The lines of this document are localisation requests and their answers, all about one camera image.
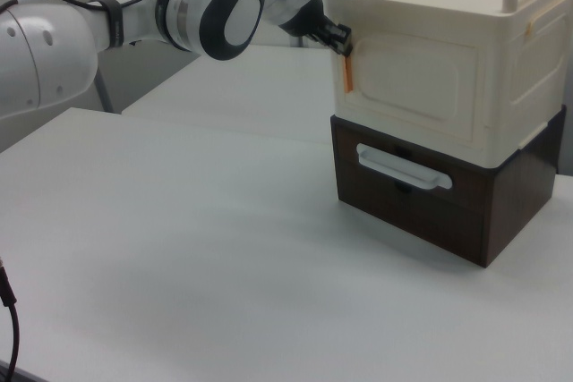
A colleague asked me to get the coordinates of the dark Franka gripper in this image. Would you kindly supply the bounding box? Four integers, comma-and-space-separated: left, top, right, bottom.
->
280, 0, 355, 57

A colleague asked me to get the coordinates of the orange door handle strip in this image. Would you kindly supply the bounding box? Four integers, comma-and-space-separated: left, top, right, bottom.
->
341, 54, 355, 94

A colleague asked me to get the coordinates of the cream cabinet door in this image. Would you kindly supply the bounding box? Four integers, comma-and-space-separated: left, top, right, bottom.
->
333, 28, 490, 153

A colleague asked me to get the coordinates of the cream plastic cabinet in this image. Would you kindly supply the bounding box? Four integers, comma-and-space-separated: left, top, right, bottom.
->
325, 0, 566, 169

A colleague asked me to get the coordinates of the dark brown drawer box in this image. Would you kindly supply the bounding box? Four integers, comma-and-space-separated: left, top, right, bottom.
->
329, 103, 569, 269

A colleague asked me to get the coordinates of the white drawer handle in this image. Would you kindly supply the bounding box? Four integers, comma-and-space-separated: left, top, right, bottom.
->
355, 141, 454, 191

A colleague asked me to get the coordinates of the grey metal frame pole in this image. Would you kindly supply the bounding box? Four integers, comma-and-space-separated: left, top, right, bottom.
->
90, 70, 115, 114

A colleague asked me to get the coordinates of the black cable with plug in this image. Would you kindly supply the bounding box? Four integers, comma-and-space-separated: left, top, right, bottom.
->
0, 255, 20, 382

